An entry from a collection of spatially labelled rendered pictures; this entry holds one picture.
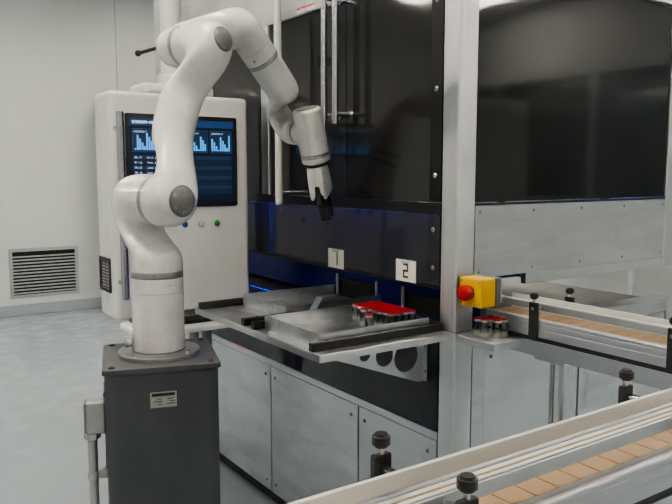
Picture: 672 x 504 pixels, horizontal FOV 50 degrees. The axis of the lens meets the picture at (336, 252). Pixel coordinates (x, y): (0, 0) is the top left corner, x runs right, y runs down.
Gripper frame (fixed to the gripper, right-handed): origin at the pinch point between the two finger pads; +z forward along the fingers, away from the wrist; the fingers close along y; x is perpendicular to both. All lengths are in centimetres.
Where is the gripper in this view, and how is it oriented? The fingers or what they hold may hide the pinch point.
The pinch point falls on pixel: (326, 211)
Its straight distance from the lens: 213.8
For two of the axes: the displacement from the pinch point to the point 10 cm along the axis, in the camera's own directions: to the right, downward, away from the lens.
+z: 1.8, 9.1, 3.9
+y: -1.9, 4.2, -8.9
